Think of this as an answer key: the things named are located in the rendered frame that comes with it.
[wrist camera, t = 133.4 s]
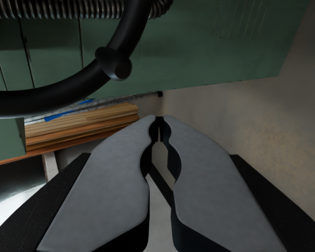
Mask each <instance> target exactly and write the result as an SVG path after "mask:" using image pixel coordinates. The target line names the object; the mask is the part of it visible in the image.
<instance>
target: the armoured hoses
mask: <svg viewBox="0 0 315 252"><path fill-rule="evenodd" d="M125 3H126V0H0V19H3V18H4V17H5V18H7V19H10V18H11V17H12V18H14V19H17V18H18V17H19V18H21V19H24V18H25V17H26V18H27V19H30V18H31V17H32V18H34V19H37V18H38V17H39V18H40V19H43V18H44V17H45V18H46V19H50V17H51V18H52V19H56V18H58V19H62V18H64V19H68V18H70V19H73V18H76V19H77V20H78V19H79V18H81V19H84V18H86V19H88V20H89V19H90V18H91V19H93V20H94V19H95V18H96V19H98V20H99V19H100V18H101V19H103V20H104V19H105V18H106V19H108V20H109V19H110V18H111V19H113V20H114V19H117V20H119V19H121V17H122V14H123V11H124V7H125ZM172 4H173V0H153V2H152V6H151V10H150V14H149V17H148V20H150V19H156V17H157V18H160V17H161V16H162V15H165V14H166V12H167V11H168V10H169V9H170V7H171V5H172Z"/></svg>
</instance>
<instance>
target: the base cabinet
mask: <svg viewBox="0 0 315 252"><path fill-rule="evenodd" d="M309 1H310V0H173V4H172V5H171V6H170V9H169V10H168V11H166V13H165V14H164V15H161V17H156V19H152V18H151V19H150V20H149V19H148V20H147V23H146V26H145V29H144V31H143V33H142V36H141V38H140V40H139V42H138V44H137V46H136V47H135V49H134V51H133V53H132V54H131V56H130V57H129V59H130V61H131V63H132V71H131V74H130V76H129V77H128V78H127V79H125V80H123V81H115V80H113V79H110V80H109V81H108V82H107V83H106V84H105V85H103V86H102V87H101V88H99V89H98V90H97V91H95V92H94V93H92V94H91V95H89V96H87V97H86V99H87V100H94V99H102V98H110V97H118V96H126V95H134V94H142V93H150V92H158V91H166V90H174V89H182V88H190V87H198V86H206V85H214V84H222V83H230V82H238V81H246V80H254V79H262V78H270V77H277V76H278V75H279V73H280V71H281V68H282V66H283V63H284V61H285V59H286V56H287V54H288V51H289V49H290V47H291V44H292V42H293V40H294V37H295V35H296V32H297V30H298V28H299V25H300V23H301V20H302V18H303V16H304V13H305V11H306V9H307V6H308V4H309ZM78 20H79V31H80V42H81V53H82V64H83V68H85V67H86V66H87V65H89V64H90V63H91V62H92V61H93V60H94V59H95V58H96V57H95V52H96V50H97V49H98V48H99V47H106V46H107V44H108V43H109V41H110V40H111V38H112V36H113V35H114V33H115V31H116V29H117V27H118V25H119V22H120V20H121V19H116V18H115V19H111V18H110V19H107V18H105V19H102V18H100V19H97V18H95V19H92V18H90V19H87V18H84V19H81V18H79V19H78Z"/></svg>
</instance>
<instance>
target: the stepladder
mask: <svg viewBox="0 0 315 252"><path fill-rule="evenodd" d="M154 96H158V97H162V96H163V93H162V92H161V91H154V92H146V93H142V94H137V95H134V94H131V95H123V96H115V97H107V98H99V99H91V100H87V99H86V98H85V100H81V101H78V102H76V103H74V104H71V105H69V106H66V107H64V108H61V109H58V110H54V111H51V112H47V113H43V114H39V115H33V116H27V117H24V125H30V124H34V123H39V122H43V121H46V122H48V121H51V120H53V119H56V118H61V117H65V116H70V115H74V114H79V113H83V112H87V111H92V110H96V109H101V108H105V107H110V106H114V105H119V104H123V103H127V102H132V101H136V100H141V99H145V98H150V97H154Z"/></svg>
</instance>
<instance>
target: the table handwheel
mask: <svg viewBox="0 0 315 252"><path fill-rule="evenodd" d="M152 4H153V0H126V2H125V6H124V10H123V13H122V16H121V19H120V21H119V24H118V26H117V28H116V30H115V32H114V34H113V36H112V38H111V39H110V41H109V43H108V44H107V45H106V47H105V48H110V49H113V50H116V51H119V52H121V53H123V54H124V55H125V56H127V57H128V58H129V57H130V56H131V54H132V53H133V51H134V50H135V48H136V46H137V44H138V42H139V40H140V38H141V36H142V34H143V32H144V29H145V27H146V24H147V21H148V18H149V15H150V12H151V8H152ZM110 79H111V78H110V77H109V76H108V75H106V74H105V73H104V71H103V69H102V68H101V66H100V65H99V63H98V61H97V59H96V58H95V59H94V60H93V61H92V62H91V63H90V64H88V65H87V66H86V67H85V68H83V69H82V70H80V71H79V72H77V73H75V74H74V75H72V76H70V77H68V78H66V79H64V80H61V81H59V82H56V83H53V84H50V85H46V86H42V87H38V88H32V89H25V90H9V91H0V119H12V118H22V117H30V116H35V115H40V114H45V113H49V112H52V111H56V110H59V109H62V108H64V107H67V106H69V105H72V104H74V103H76V102H78V101H80V100H82V99H84V98H86V97H88V96H89V95H91V94H92V93H94V92H95V91H97V90H98V89H100V88H101V87H102V86H103V85H105V84H106V83H107V82H108V81H109V80H110Z"/></svg>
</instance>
